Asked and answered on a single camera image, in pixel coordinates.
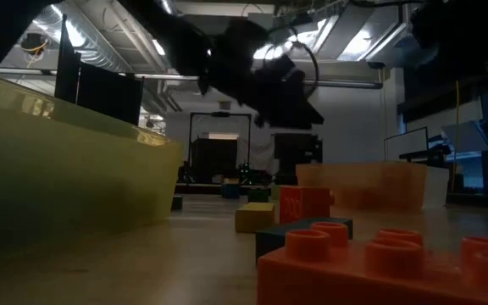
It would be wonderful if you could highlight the orange translucent plastic bin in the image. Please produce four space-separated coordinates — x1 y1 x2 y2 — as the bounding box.
296 160 429 213

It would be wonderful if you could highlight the orange studded toy brick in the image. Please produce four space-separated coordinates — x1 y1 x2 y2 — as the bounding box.
279 185 336 225
256 220 488 305

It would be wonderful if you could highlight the white tilted panel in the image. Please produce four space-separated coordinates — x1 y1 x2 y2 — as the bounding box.
440 119 488 154

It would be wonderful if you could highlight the black desk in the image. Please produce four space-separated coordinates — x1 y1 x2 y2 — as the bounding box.
398 143 455 169

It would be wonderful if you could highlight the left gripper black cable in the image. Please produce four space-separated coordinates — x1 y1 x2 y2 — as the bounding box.
288 40 320 101

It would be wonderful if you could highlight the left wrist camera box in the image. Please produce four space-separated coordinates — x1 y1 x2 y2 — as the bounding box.
264 53 297 81

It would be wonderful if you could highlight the horizontal ceiling pipe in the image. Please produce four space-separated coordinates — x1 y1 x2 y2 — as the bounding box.
118 71 384 90

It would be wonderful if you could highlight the green studded toy brick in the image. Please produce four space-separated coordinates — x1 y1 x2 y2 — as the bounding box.
247 188 270 203

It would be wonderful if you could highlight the black partition panel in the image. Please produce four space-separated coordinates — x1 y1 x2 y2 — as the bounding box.
54 14 144 127

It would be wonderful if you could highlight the grey ceiling box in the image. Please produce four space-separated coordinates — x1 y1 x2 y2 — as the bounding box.
247 11 275 31

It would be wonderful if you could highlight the ribbed silver ventilation duct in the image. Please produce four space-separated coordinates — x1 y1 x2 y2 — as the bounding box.
27 0 173 118

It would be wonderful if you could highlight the black background rig frame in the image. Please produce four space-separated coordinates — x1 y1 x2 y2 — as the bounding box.
188 111 252 186

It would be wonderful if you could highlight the blue wooden cylinder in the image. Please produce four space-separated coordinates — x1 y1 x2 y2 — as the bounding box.
221 182 241 200

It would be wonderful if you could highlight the black monitor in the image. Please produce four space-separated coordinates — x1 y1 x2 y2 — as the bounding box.
272 132 324 186

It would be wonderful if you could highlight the teal wooden block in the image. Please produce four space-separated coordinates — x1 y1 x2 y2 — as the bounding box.
254 217 354 264

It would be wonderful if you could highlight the white board screen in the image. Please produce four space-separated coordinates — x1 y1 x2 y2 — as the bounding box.
382 125 430 162

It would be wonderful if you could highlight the yellow wooden plank block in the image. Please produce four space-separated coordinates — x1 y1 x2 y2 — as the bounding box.
234 201 280 234

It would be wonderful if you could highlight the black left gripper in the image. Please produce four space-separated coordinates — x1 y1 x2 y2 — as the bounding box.
203 19 325 128

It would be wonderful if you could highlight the yellow translucent plastic bin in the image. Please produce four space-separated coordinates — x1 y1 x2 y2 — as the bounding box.
0 69 185 259

